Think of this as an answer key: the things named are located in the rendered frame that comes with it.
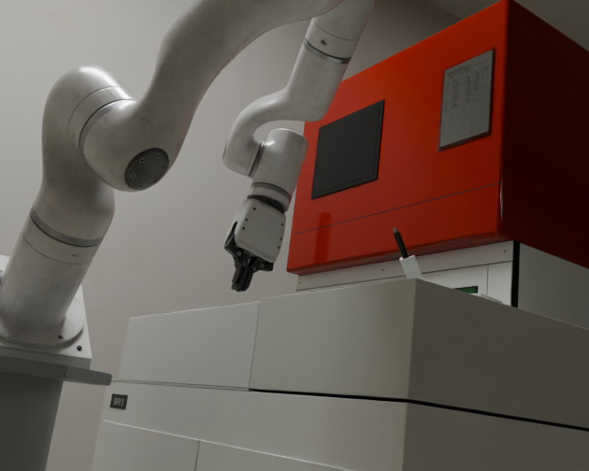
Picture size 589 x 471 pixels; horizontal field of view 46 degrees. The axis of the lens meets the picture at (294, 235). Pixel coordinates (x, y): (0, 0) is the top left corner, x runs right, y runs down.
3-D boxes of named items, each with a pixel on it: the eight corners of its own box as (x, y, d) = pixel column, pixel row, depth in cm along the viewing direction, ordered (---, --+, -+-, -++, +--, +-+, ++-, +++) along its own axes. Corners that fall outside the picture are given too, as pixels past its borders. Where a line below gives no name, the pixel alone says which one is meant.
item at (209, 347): (155, 385, 157) (165, 324, 161) (296, 395, 113) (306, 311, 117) (117, 379, 152) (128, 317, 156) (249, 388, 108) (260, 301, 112)
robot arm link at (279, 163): (250, 176, 130) (295, 192, 131) (270, 119, 135) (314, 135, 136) (243, 192, 138) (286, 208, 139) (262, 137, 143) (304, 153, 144)
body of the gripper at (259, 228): (277, 218, 139) (260, 268, 135) (236, 194, 134) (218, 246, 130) (298, 211, 133) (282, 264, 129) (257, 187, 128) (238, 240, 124)
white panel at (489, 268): (288, 406, 208) (303, 277, 218) (513, 427, 143) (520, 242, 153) (280, 405, 206) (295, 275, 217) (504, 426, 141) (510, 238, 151)
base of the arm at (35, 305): (-45, 325, 105) (-6, 232, 98) (-17, 258, 121) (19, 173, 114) (76, 362, 113) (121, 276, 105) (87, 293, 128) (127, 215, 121)
